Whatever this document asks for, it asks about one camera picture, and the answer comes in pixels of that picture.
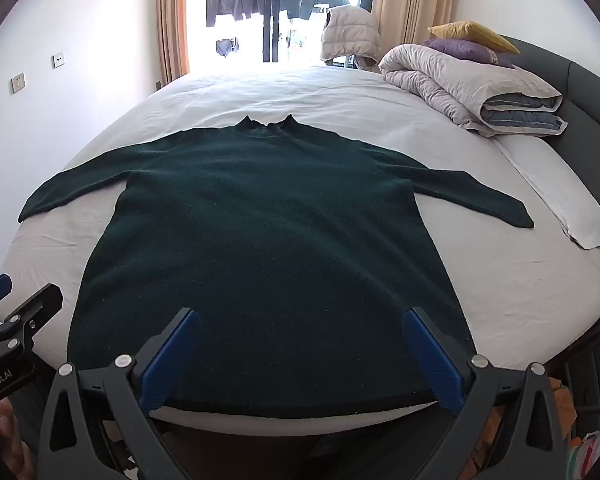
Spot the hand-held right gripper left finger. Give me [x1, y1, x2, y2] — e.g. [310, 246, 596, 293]
[36, 307, 202, 480]

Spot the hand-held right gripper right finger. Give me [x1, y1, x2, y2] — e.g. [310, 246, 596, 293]
[401, 306, 567, 480]

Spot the dark green towel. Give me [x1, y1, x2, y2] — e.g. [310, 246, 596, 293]
[17, 114, 535, 418]

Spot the row of hanging dark clothes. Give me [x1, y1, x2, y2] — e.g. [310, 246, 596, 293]
[206, 0, 344, 28]

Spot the person's left hand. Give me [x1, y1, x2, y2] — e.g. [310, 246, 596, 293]
[0, 396, 36, 480]

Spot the colourful striped bag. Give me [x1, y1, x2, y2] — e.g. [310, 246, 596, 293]
[566, 426, 600, 480]

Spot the white flat pillow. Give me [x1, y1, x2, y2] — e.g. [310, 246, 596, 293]
[495, 135, 600, 250]

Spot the bed with white sheet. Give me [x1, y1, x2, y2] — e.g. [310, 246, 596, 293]
[0, 34, 600, 436]

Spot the folded grey duvet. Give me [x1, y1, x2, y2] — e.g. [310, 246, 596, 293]
[378, 43, 568, 138]

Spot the purple pillow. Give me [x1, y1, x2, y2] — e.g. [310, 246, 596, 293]
[422, 38, 516, 68]

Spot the beige curtain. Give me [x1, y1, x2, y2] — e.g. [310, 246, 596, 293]
[156, 0, 191, 86]
[371, 0, 456, 58]

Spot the yellow pillow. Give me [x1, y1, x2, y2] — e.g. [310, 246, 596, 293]
[426, 21, 521, 56]

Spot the beige puffer jacket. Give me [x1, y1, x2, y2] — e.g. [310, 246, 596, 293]
[320, 4, 382, 72]

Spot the balcony glass door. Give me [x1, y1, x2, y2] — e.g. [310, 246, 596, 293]
[186, 0, 381, 78]

